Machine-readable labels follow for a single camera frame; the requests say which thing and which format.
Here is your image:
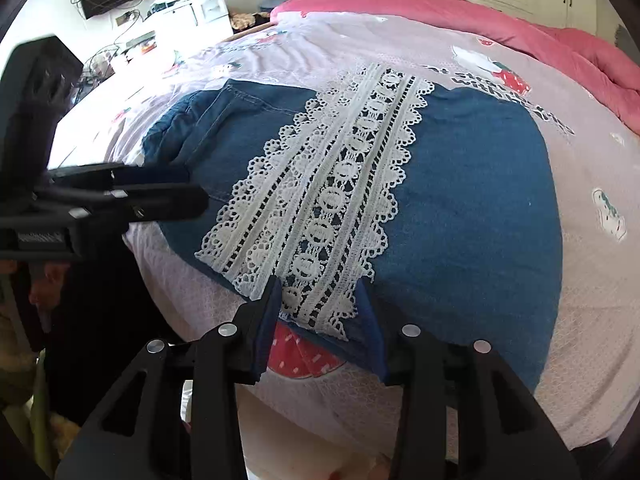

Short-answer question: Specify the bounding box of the person's left hand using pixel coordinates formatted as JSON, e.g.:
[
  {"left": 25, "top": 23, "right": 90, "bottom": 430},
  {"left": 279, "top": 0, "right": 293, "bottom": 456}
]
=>
[{"left": 29, "top": 260, "right": 68, "bottom": 322}]

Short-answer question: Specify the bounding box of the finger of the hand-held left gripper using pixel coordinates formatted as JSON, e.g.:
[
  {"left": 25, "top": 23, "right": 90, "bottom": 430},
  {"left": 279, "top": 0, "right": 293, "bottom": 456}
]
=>
[
  {"left": 50, "top": 162, "right": 194, "bottom": 195},
  {"left": 50, "top": 185, "right": 210, "bottom": 224}
]

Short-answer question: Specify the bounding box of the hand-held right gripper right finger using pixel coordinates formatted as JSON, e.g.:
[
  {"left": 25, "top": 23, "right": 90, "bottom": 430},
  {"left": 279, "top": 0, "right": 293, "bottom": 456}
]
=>
[{"left": 356, "top": 280, "right": 583, "bottom": 480}]

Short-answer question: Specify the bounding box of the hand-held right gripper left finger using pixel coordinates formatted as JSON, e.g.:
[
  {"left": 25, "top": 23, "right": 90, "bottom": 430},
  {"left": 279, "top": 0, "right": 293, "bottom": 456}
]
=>
[{"left": 55, "top": 276, "right": 284, "bottom": 480}]

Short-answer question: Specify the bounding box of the blue denim pants lace trim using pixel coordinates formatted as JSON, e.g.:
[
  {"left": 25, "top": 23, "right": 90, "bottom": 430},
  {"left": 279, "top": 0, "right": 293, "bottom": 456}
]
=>
[{"left": 141, "top": 62, "right": 563, "bottom": 391}]

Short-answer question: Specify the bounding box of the pink quilt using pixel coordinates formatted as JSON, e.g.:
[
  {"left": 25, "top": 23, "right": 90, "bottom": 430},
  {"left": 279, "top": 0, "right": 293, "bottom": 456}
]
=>
[{"left": 270, "top": 0, "right": 640, "bottom": 136}]

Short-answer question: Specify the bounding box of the pink printed bed sheet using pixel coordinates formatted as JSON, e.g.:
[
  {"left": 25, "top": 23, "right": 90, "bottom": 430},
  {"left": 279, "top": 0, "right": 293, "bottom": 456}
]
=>
[{"left": 45, "top": 10, "right": 640, "bottom": 461}]

